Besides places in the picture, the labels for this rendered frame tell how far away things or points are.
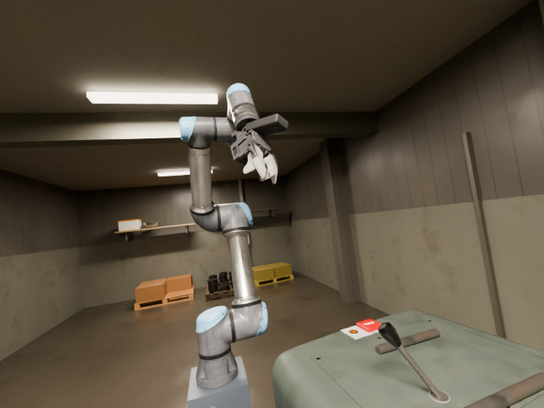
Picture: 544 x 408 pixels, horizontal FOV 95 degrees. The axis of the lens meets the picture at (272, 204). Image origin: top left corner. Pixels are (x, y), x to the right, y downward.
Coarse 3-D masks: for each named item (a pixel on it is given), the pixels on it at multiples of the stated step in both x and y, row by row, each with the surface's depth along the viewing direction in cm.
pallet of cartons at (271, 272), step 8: (272, 264) 741; (280, 264) 724; (288, 264) 708; (256, 272) 664; (264, 272) 670; (272, 272) 677; (280, 272) 686; (288, 272) 695; (256, 280) 661; (264, 280) 668; (272, 280) 709; (280, 280) 691
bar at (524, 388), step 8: (536, 376) 48; (520, 384) 47; (528, 384) 47; (536, 384) 47; (496, 392) 46; (504, 392) 46; (512, 392) 46; (520, 392) 46; (528, 392) 46; (536, 392) 47; (480, 400) 45; (488, 400) 44; (496, 400) 44; (504, 400) 44; (512, 400) 45; (520, 400) 45
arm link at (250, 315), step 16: (224, 208) 103; (240, 208) 105; (224, 224) 102; (240, 224) 102; (240, 240) 102; (240, 256) 100; (240, 272) 98; (240, 288) 97; (240, 304) 94; (256, 304) 95; (240, 320) 92; (256, 320) 93; (240, 336) 91; (256, 336) 94
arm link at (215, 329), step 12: (204, 312) 95; (216, 312) 92; (228, 312) 94; (204, 324) 88; (216, 324) 89; (228, 324) 90; (204, 336) 88; (216, 336) 88; (228, 336) 90; (204, 348) 88; (216, 348) 88
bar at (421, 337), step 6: (432, 330) 71; (438, 330) 71; (408, 336) 69; (414, 336) 69; (420, 336) 69; (426, 336) 69; (432, 336) 70; (438, 336) 70; (402, 342) 67; (408, 342) 68; (414, 342) 68; (378, 348) 66; (384, 348) 66; (390, 348) 66; (396, 348) 67
